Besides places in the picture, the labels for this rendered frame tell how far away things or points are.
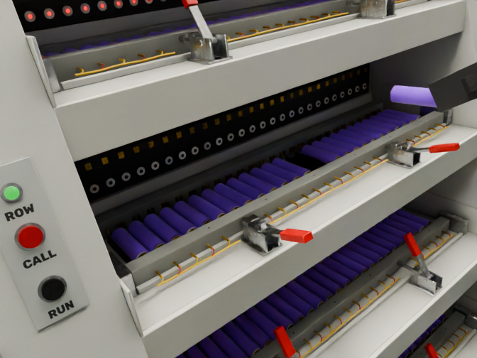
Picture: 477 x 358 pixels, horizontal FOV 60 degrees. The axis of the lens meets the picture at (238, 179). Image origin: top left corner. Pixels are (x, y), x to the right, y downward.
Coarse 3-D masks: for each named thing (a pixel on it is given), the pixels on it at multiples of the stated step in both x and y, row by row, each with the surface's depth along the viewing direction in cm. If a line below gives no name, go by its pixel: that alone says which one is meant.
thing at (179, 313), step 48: (384, 96) 78; (240, 144) 61; (432, 144) 63; (144, 192) 53; (336, 192) 53; (384, 192) 53; (336, 240) 49; (192, 288) 40; (240, 288) 41; (144, 336) 36; (192, 336) 39
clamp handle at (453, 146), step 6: (408, 144) 57; (438, 144) 54; (444, 144) 53; (450, 144) 52; (456, 144) 52; (408, 150) 57; (414, 150) 56; (420, 150) 56; (426, 150) 55; (432, 150) 54; (438, 150) 53; (444, 150) 53; (450, 150) 52; (456, 150) 52
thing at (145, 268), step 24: (432, 120) 66; (384, 144) 60; (336, 168) 55; (360, 168) 56; (288, 192) 50; (240, 216) 46; (264, 216) 49; (192, 240) 43; (216, 240) 45; (240, 240) 45; (144, 264) 40; (168, 264) 42
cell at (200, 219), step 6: (180, 204) 51; (186, 204) 51; (174, 210) 52; (180, 210) 50; (186, 210) 50; (192, 210) 49; (186, 216) 49; (192, 216) 49; (198, 216) 48; (204, 216) 48; (192, 222) 48; (198, 222) 48; (204, 222) 47
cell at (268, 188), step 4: (240, 176) 57; (244, 176) 56; (248, 176) 56; (252, 176) 56; (240, 180) 57; (244, 180) 56; (248, 180) 55; (252, 180) 55; (256, 180) 55; (260, 180) 54; (248, 184) 55; (252, 184) 55; (256, 184) 54; (260, 184) 54; (264, 184) 53; (268, 184) 53; (256, 188) 54; (260, 188) 54; (264, 188) 53; (268, 188) 53; (272, 188) 53; (268, 192) 52
